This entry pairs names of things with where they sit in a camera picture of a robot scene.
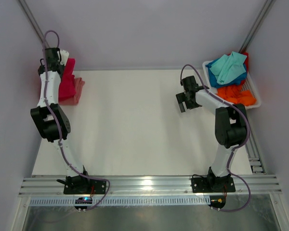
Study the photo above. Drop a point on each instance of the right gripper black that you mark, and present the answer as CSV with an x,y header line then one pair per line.
x,y
181,97

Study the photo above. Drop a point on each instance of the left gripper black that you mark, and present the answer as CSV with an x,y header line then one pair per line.
x,y
62,67

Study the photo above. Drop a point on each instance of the magenta t shirt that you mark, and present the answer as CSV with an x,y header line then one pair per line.
x,y
67,88

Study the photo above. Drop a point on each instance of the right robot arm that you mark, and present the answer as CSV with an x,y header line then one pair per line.
x,y
230,131

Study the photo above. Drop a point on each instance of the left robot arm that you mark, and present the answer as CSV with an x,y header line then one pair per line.
x,y
52,123

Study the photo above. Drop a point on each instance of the folded salmon pink t shirt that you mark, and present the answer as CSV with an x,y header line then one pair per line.
x,y
78,84

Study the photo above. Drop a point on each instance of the orange t shirt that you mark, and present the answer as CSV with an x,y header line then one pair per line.
x,y
236,95

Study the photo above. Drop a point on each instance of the turquoise t shirt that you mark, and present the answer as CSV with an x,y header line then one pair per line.
x,y
228,67

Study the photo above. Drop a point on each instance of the blue t shirt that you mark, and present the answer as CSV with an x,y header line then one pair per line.
x,y
212,81

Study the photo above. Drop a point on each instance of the white plastic basket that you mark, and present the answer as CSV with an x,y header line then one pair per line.
x,y
247,85

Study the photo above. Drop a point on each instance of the red t shirt in basket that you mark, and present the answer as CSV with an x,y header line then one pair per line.
x,y
246,62

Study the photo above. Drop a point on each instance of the right black connector board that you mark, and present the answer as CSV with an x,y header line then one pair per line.
x,y
217,203

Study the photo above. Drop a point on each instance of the black connector board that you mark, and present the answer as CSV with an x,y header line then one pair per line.
x,y
82,203
217,203

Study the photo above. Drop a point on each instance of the left black connector board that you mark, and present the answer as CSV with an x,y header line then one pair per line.
x,y
82,203

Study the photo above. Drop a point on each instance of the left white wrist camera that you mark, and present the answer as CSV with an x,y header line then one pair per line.
x,y
64,55

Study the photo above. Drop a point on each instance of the left aluminium corner post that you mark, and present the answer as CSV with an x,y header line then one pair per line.
x,y
36,28

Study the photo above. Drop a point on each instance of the aluminium corner post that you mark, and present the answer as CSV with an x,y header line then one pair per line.
x,y
36,28
260,18

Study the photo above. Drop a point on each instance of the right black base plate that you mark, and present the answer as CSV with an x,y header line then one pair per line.
x,y
211,183

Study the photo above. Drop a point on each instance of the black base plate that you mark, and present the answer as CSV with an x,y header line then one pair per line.
x,y
211,183
98,186

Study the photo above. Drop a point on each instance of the right aluminium corner post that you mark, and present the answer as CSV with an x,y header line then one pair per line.
x,y
260,18

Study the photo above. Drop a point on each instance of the slotted white cable duct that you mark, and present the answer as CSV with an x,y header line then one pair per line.
x,y
124,200

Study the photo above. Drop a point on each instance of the aluminium front rail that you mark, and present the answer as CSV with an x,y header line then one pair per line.
x,y
47,185

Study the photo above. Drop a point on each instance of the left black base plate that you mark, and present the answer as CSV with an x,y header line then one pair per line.
x,y
98,186

